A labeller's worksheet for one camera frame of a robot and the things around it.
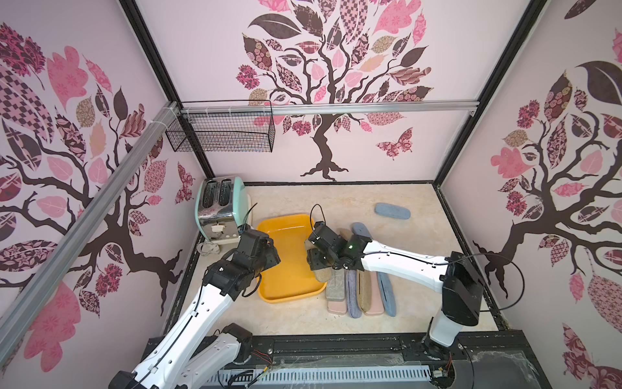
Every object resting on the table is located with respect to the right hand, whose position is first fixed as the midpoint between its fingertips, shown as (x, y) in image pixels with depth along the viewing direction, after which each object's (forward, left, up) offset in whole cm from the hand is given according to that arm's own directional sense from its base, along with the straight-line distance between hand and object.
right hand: (312, 255), depth 81 cm
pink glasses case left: (-14, -8, -10) cm, 19 cm away
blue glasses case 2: (-11, -26, -8) cm, 29 cm away
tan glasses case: (+16, -14, -11) cm, 24 cm away
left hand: (-3, +14, +4) cm, 15 cm away
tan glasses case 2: (-10, -17, -6) cm, 21 cm away
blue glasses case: (+27, -36, -11) cm, 46 cm away
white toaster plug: (+9, +43, -10) cm, 45 cm away
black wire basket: (+53, +49, +15) cm, 74 cm away
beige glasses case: (-7, -4, +1) cm, 8 cm away
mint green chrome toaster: (+17, +34, +6) cm, 38 cm away
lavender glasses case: (-11, -13, -7) cm, 19 cm away
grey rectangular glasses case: (-8, -8, -7) cm, 14 cm away
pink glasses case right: (-14, -22, -10) cm, 27 cm away
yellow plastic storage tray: (-2, +8, -14) cm, 16 cm away
